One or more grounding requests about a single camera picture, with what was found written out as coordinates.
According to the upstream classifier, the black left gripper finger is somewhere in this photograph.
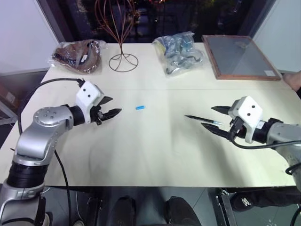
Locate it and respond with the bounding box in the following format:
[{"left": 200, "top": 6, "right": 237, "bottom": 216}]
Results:
[
  {"left": 98, "top": 96, "right": 113, "bottom": 106},
  {"left": 102, "top": 108, "right": 122, "bottom": 122}
]

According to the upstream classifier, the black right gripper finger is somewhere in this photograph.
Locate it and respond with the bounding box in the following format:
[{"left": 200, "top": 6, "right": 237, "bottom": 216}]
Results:
[
  {"left": 201, "top": 123, "right": 229, "bottom": 140},
  {"left": 211, "top": 105, "right": 232, "bottom": 116}
]

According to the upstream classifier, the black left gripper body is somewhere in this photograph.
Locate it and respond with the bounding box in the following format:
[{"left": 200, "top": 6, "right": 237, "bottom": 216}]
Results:
[{"left": 90, "top": 105, "right": 105, "bottom": 127}]

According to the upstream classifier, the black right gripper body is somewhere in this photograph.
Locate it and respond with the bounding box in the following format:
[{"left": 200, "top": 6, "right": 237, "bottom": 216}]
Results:
[{"left": 226, "top": 117, "right": 247, "bottom": 142}]

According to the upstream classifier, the black pen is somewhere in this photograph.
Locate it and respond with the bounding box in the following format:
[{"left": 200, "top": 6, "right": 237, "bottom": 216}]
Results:
[{"left": 184, "top": 114, "right": 224, "bottom": 126}]

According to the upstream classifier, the plastic bag with brown items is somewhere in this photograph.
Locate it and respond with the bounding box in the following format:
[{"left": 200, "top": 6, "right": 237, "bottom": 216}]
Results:
[{"left": 49, "top": 40, "right": 108, "bottom": 75}]

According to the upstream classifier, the wooden framed glass panel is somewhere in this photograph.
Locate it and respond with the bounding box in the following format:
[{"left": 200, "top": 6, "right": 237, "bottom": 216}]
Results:
[{"left": 202, "top": 35, "right": 282, "bottom": 81}]

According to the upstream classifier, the plastic bag with blue items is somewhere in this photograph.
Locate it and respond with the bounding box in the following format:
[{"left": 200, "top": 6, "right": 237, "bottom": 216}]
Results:
[{"left": 152, "top": 32, "right": 206, "bottom": 79}]

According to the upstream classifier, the black shoe with white logo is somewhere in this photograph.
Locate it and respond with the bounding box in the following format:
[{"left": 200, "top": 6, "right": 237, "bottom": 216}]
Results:
[{"left": 230, "top": 187, "right": 301, "bottom": 212}]

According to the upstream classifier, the bystander's bare hand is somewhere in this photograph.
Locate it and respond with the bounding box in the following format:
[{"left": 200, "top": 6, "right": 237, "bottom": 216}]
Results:
[{"left": 283, "top": 70, "right": 301, "bottom": 91}]

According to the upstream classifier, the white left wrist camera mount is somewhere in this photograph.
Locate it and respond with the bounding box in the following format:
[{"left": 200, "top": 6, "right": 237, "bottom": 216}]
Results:
[{"left": 75, "top": 81, "right": 105, "bottom": 124}]

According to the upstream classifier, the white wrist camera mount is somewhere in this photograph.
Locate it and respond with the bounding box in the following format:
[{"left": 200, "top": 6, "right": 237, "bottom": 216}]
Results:
[
  {"left": 228, "top": 96, "right": 263, "bottom": 144},
  {"left": 75, "top": 81, "right": 105, "bottom": 124}
]

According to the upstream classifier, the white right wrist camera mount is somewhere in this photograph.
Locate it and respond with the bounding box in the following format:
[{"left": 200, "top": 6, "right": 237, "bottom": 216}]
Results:
[{"left": 228, "top": 96, "right": 263, "bottom": 144}]

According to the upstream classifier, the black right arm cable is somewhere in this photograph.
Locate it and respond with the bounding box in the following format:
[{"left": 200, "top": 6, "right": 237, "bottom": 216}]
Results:
[{"left": 230, "top": 131, "right": 301, "bottom": 226}]

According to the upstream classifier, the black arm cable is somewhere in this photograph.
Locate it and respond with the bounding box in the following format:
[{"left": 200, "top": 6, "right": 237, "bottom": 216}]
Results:
[
  {"left": 17, "top": 78, "right": 86, "bottom": 226},
  {"left": 230, "top": 131, "right": 301, "bottom": 226}
]

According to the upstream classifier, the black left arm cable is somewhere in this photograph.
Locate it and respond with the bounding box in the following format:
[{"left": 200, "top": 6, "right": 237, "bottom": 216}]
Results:
[{"left": 17, "top": 78, "right": 86, "bottom": 226}]

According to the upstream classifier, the copper wire stand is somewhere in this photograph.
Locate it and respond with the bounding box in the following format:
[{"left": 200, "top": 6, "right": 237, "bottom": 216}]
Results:
[{"left": 94, "top": 0, "right": 139, "bottom": 71}]

